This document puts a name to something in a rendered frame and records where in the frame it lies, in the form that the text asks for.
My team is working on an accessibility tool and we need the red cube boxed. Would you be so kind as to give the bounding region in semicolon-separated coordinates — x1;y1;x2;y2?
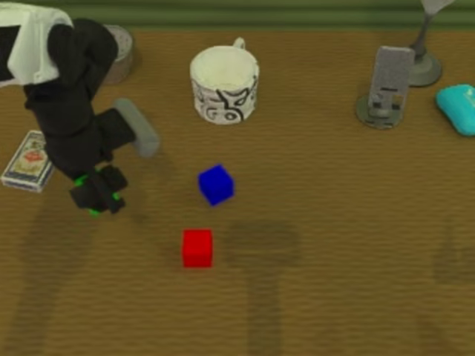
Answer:
181;228;214;268

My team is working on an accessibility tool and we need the blue cube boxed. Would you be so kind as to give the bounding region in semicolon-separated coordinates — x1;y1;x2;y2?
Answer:
197;163;235;207

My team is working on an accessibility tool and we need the playing card box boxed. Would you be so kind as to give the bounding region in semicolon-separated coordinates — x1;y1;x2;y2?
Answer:
0;129;55;194

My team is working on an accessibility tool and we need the metal tin can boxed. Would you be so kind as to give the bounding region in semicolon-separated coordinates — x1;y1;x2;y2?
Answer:
101;24;135;85

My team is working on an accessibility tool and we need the white mug with black drawing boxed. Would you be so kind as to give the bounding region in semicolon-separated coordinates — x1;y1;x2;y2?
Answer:
189;36;260;126

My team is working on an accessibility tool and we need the grey device on round base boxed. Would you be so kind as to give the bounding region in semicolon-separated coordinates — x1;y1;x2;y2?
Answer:
356;44;416;130

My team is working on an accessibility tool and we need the grey stand with round foot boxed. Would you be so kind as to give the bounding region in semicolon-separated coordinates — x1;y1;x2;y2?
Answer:
407;0;456;88

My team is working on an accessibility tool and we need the teal plastic box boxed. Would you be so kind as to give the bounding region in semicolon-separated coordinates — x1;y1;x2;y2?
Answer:
434;83;475;138

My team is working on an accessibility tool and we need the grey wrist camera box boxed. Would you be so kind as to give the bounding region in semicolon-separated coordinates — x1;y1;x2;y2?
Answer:
113;97;161;159

